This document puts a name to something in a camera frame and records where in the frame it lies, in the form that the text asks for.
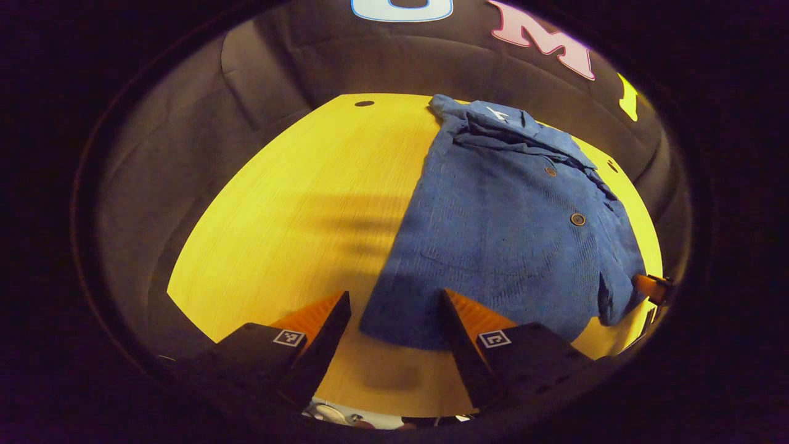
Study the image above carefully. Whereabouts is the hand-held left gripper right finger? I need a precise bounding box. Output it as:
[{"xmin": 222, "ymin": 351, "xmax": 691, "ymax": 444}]
[{"xmin": 439, "ymin": 288, "xmax": 602, "ymax": 411}]

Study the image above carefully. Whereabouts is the black backdrop cloth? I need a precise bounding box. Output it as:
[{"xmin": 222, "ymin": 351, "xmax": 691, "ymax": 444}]
[{"xmin": 92, "ymin": 0, "xmax": 691, "ymax": 371}]

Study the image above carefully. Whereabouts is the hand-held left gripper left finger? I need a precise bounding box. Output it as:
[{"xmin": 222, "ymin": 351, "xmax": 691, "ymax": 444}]
[{"xmin": 173, "ymin": 291, "xmax": 352, "ymax": 409}]

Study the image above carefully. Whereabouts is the blue button shirt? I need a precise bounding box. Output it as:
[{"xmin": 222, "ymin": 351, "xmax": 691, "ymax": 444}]
[{"xmin": 359, "ymin": 94, "xmax": 648, "ymax": 351}]

